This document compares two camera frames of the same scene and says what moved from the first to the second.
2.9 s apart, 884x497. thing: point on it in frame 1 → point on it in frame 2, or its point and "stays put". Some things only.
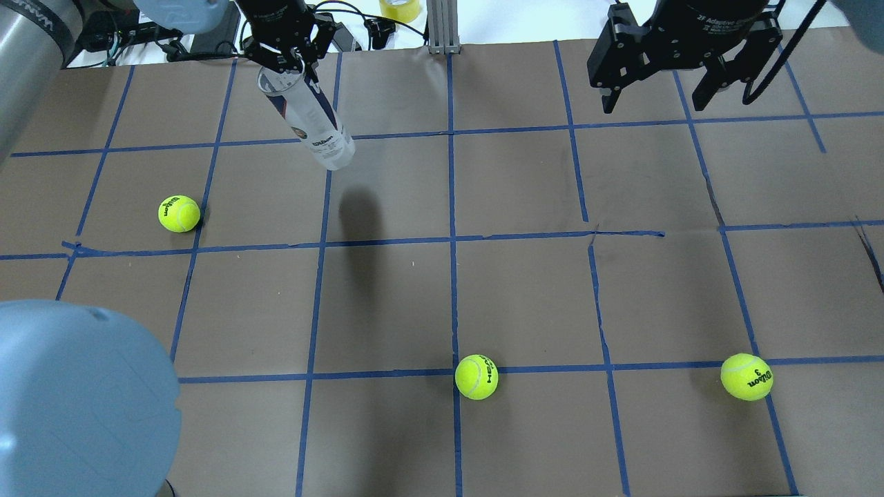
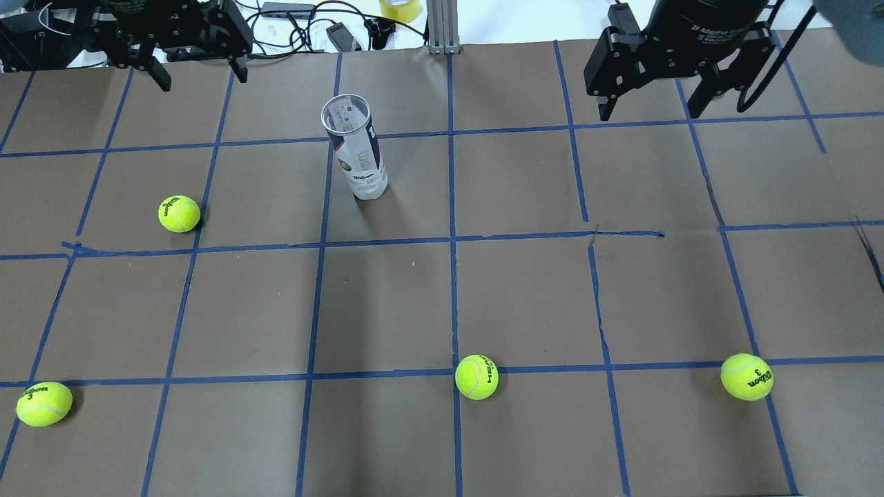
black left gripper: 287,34 → 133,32
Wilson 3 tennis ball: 179,213 stays put
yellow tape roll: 404,11 stays put
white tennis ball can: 306,106 → 348,120
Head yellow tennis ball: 476,376 stays put
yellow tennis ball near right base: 746,377 stays put
